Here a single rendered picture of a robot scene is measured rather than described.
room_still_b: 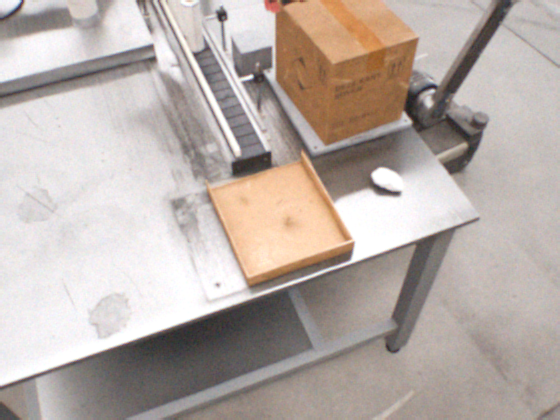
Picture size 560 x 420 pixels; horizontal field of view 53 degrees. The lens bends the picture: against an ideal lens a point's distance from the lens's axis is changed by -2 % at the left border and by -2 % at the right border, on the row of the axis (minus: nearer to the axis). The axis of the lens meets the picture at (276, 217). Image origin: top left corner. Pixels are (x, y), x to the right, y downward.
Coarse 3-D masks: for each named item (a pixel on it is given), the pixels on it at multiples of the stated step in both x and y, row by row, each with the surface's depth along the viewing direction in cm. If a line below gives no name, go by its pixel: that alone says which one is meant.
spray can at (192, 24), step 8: (184, 0) 157; (192, 0) 157; (184, 8) 158; (192, 8) 158; (184, 16) 160; (192, 16) 160; (184, 24) 163; (192, 24) 162; (200, 24) 164; (192, 32) 164; (200, 32) 165; (192, 40) 166; (200, 40) 167; (192, 48) 168; (200, 48) 169
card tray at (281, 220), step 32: (224, 192) 144; (256, 192) 144; (288, 192) 144; (320, 192) 143; (224, 224) 134; (256, 224) 138; (288, 224) 138; (320, 224) 138; (256, 256) 133; (288, 256) 132; (320, 256) 130
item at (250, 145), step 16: (208, 48) 171; (208, 64) 167; (208, 80) 162; (224, 80) 162; (224, 96) 158; (224, 112) 154; (240, 112) 154; (240, 128) 151; (240, 144) 147; (256, 144) 147
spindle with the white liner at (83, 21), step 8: (72, 0) 170; (80, 0) 170; (88, 0) 172; (72, 8) 172; (80, 8) 172; (88, 8) 173; (96, 8) 177; (72, 16) 175; (80, 16) 174; (88, 16) 175; (96, 16) 178; (80, 24) 177; (88, 24) 177; (96, 24) 179
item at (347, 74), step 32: (320, 0) 145; (352, 0) 145; (288, 32) 146; (320, 32) 136; (352, 32) 136; (384, 32) 137; (288, 64) 153; (320, 64) 135; (352, 64) 132; (384, 64) 137; (288, 96) 162; (320, 96) 142; (352, 96) 141; (384, 96) 147; (320, 128) 149; (352, 128) 150
